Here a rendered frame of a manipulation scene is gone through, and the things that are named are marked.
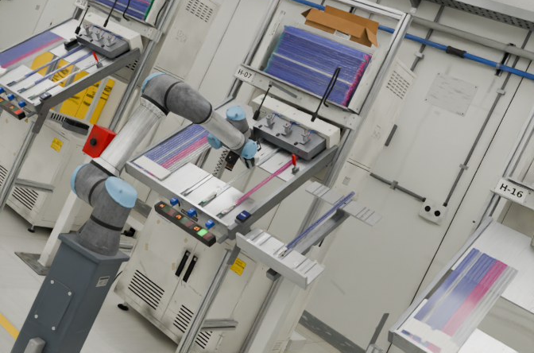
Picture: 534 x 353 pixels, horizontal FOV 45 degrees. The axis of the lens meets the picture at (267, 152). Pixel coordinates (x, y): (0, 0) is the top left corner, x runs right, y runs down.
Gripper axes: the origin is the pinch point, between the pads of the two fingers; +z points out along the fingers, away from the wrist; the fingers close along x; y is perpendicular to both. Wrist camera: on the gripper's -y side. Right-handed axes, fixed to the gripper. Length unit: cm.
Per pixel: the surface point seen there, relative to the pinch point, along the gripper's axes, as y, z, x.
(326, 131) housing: 36.6, 1.3, -15.4
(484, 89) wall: 179, 90, -22
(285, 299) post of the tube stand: -38, 10, -51
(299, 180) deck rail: 9.2, 4.7, -21.1
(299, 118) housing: 37.0, 1.4, 0.7
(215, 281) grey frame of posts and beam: -50, 5, -24
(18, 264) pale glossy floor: -92, 32, 85
